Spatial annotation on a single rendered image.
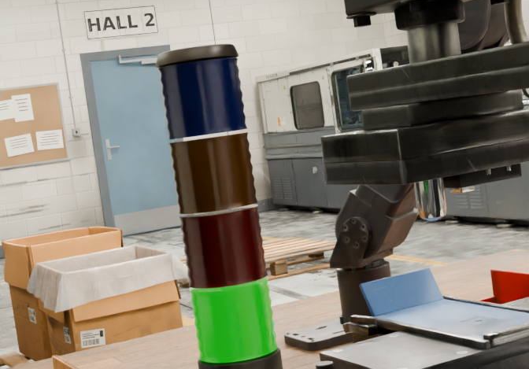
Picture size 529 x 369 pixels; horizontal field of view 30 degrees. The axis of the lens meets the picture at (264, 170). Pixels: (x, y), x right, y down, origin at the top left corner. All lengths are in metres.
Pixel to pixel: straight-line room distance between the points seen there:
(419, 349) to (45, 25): 11.13
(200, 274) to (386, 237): 0.66
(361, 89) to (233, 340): 0.32
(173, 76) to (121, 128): 11.36
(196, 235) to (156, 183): 11.46
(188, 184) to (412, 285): 0.41
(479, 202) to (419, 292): 7.68
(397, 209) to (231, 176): 0.66
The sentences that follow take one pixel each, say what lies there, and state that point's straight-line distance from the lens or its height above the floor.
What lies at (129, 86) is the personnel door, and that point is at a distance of 11.87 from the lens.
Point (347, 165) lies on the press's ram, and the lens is 0.70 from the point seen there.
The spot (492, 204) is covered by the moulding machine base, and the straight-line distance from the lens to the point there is 8.36.
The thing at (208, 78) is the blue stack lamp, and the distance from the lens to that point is 0.45.
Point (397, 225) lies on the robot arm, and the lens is 1.11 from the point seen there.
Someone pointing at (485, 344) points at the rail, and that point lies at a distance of 0.69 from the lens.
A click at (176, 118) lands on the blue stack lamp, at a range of 0.45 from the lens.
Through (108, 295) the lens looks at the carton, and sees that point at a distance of 4.16.
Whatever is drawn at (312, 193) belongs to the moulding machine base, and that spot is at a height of 0.23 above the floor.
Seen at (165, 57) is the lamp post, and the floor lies 1.19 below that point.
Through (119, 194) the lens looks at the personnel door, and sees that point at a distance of 11.79.
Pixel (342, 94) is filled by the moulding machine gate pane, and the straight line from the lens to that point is 10.28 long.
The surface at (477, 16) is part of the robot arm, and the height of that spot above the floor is 1.23.
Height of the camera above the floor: 1.16
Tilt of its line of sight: 3 degrees down
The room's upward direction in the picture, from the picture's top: 8 degrees counter-clockwise
